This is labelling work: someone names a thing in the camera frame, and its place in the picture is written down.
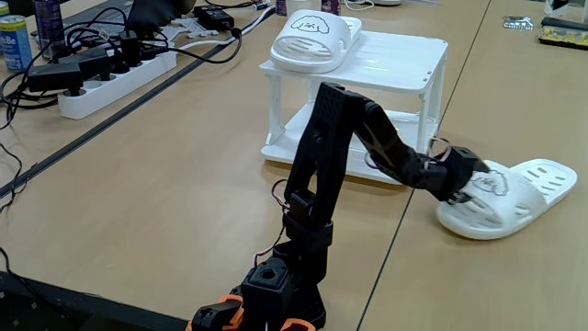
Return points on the white dog-print slipper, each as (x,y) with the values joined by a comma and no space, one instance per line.
(312,50)
(514,207)

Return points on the white two-tier shoe rack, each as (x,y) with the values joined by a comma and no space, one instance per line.
(395,60)

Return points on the black yellow case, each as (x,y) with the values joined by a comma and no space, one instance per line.
(565,34)

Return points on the clear plastic box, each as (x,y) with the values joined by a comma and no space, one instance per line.
(569,8)

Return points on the white rounded device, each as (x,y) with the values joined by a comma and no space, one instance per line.
(387,2)

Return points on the dark purple drink can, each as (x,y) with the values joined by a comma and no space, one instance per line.
(281,7)
(331,5)

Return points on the black power brick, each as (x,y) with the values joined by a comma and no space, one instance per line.
(212,17)

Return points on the white printed plastic part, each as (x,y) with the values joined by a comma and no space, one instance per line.
(171,34)
(197,28)

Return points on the white power strip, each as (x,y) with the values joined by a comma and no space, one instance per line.
(133,80)

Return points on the tall black plug adapter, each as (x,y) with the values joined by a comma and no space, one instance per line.
(130,48)

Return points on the black block adapter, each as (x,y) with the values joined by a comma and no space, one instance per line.
(53,76)
(89,62)

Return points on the black board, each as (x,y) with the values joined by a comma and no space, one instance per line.
(46,308)

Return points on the tall purple drink can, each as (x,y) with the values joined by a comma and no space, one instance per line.
(48,23)

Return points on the blue drink can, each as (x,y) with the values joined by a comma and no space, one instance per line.
(14,46)

